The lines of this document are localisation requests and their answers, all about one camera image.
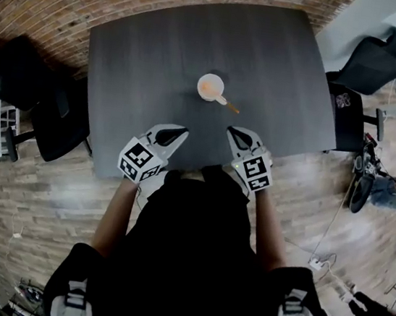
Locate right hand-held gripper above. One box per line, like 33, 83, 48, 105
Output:
218, 126, 279, 195

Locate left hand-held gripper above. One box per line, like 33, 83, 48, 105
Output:
116, 117, 190, 190

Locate wooden spoon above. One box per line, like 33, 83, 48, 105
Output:
199, 84, 244, 116

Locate white cup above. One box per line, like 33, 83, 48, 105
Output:
194, 72, 232, 106

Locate person's right forearm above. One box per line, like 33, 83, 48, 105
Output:
243, 189, 298, 275

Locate person's left forearm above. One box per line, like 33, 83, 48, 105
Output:
91, 172, 143, 260

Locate black mesh office chair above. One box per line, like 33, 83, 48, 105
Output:
0, 33, 106, 172
314, 18, 396, 160

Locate black wheeled equipment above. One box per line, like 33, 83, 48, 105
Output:
345, 130, 388, 218

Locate person's black clothing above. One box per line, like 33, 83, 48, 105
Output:
40, 144, 358, 316

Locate white power strip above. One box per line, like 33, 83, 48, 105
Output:
308, 256, 326, 271

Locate long white cable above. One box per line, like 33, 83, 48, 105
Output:
313, 171, 359, 265

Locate person's left grey shoulder strap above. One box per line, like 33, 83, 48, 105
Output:
51, 274, 94, 316

